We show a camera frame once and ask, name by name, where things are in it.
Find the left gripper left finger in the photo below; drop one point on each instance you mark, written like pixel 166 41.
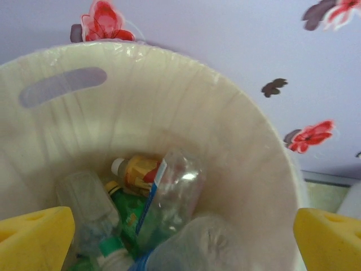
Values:
pixel 34 242

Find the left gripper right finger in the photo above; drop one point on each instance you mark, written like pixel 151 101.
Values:
pixel 330 245

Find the clear bottle green label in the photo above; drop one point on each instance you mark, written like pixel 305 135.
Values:
pixel 84 197

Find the small green bottle yellow cap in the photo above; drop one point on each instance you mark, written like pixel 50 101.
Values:
pixel 127 206

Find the orange label bottle white cap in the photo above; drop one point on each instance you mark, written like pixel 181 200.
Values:
pixel 138 172

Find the clear water bottle blue cap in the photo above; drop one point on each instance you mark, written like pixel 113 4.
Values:
pixel 180 192
pixel 197 242

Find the white speckled ribbed bin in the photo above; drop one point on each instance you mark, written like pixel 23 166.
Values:
pixel 225 141

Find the aluminium frame rail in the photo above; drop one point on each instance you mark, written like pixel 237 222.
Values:
pixel 327 178

